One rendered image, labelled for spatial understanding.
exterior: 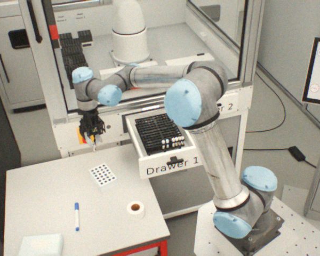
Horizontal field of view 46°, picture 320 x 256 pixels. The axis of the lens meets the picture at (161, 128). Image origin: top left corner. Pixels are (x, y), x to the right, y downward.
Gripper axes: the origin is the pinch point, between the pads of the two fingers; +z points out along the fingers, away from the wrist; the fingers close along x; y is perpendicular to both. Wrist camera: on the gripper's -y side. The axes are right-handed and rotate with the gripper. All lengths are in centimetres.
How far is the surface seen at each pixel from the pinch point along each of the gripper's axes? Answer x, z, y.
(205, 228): 22, 21, 49
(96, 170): -0.4, 17.5, -1.6
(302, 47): 217, 45, -62
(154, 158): 18.4, 4.6, 18.4
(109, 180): 2.1, 18.6, 6.3
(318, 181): 115, 59, 39
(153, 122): 32.7, 7.3, -4.9
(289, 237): 45, 20, 70
